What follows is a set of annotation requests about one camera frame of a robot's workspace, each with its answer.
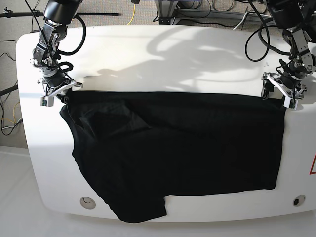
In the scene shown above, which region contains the table grommet hole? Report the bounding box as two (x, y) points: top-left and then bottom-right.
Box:
(293, 195), (306, 207)
(79, 197), (96, 210)

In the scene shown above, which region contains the yellow cable at top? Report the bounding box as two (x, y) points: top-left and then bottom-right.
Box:
(127, 2), (137, 26)

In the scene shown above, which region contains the black tripod bar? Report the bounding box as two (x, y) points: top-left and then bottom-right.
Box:
(0, 8), (121, 18)

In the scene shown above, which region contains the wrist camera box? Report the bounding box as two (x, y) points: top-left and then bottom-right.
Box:
(283, 97), (298, 110)
(40, 96), (54, 107)

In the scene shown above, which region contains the red triangle warning sticker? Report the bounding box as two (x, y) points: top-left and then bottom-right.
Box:
(310, 155), (316, 175)

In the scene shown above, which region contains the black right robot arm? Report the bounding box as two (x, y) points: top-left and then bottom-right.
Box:
(33, 0), (86, 107)

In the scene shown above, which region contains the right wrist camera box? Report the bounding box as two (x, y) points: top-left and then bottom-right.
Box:
(40, 96), (54, 107)

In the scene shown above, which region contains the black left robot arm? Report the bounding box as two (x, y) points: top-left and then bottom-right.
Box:
(248, 0), (316, 108)

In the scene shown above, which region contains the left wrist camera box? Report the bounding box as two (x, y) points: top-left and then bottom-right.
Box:
(283, 97), (298, 110)

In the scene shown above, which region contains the yellow cable at left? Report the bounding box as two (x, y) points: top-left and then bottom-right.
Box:
(0, 101), (23, 125)

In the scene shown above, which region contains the grey aluminium frame post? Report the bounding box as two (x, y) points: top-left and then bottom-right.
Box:
(153, 0), (178, 25)

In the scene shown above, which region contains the black looping cable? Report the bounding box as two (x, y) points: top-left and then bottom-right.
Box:
(244, 27), (292, 62)

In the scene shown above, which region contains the right table grommet hole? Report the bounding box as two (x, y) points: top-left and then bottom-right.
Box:
(293, 195), (306, 207)

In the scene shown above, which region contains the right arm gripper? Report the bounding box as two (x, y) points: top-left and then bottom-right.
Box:
(38, 71), (83, 104)

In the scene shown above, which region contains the black T-shirt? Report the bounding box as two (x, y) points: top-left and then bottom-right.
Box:
(60, 91), (286, 223)

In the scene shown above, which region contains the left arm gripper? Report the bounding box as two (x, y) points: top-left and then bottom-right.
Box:
(261, 72), (307, 100)

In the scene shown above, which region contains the yellow cable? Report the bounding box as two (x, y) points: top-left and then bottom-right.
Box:
(0, 101), (23, 125)
(127, 2), (137, 26)

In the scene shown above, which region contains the left table grommet hole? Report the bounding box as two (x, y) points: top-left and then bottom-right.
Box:
(79, 197), (96, 210)

